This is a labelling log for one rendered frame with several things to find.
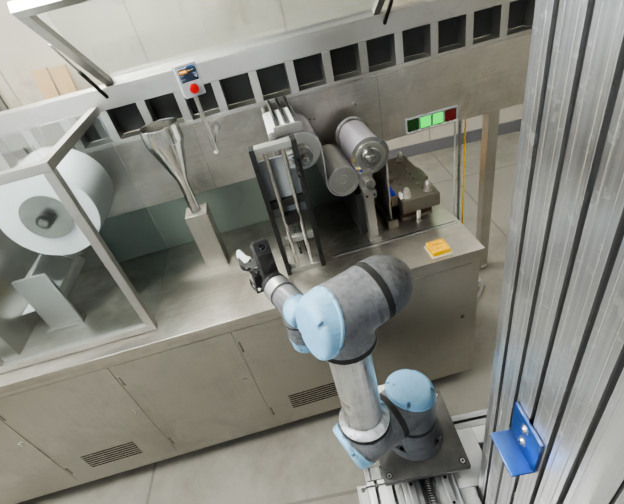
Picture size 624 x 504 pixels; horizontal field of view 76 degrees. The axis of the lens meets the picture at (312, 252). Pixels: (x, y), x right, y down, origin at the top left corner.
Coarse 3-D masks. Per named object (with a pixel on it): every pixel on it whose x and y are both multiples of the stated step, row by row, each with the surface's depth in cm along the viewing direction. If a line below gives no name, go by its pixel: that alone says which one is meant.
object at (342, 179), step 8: (328, 144) 171; (328, 152) 165; (336, 152) 164; (328, 160) 160; (336, 160) 157; (344, 160) 158; (328, 168) 157; (336, 168) 152; (344, 168) 152; (352, 168) 154; (328, 176) 154; (336, 176) 154; (344, 176) 154; (352, 176) 155; (328, 184) 155; (336, 184) 156; (344, 184) 156; (352, 184) 157; (336, 192) 157; (344, 192) 159
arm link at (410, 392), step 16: (400, 384) 96; (416, 384) 96; (432, 384) 96; (384, 400) 95; (400, 400) 92; (416, 400) 92; (432, 400) 93; (400, 416) 92; (416, 416) 93; (432, 416) 97; (416, 432) 98
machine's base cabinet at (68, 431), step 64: (448, 320) 174; (64, 384) 153; (128, 384) 160; (192, 384) 167; (256, 384) 175; (320, 384) 184; (0, 448) 167; (64, 448) 175; (128, 448) 184; (192, 448) 194
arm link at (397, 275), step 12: (372, 264) 69; (384, 264) 69; (396, 264) 70; (384, 276) 67; (396, 276) 68; (408, 276) 70; (396, 288) 67; (408, 288) 69; (396, 300) 67; (408, 300) 71; (396, 312) 69
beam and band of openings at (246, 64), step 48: (432, 0) 155; (480, 0) 158; (528, 0) 167; (288, 48) 155; (336, 48) 158; (384, 48) 169; (432, 48) 165; (96, 96) 152; (144, 96) 155; (240, 96) 169; (288, 96) 165
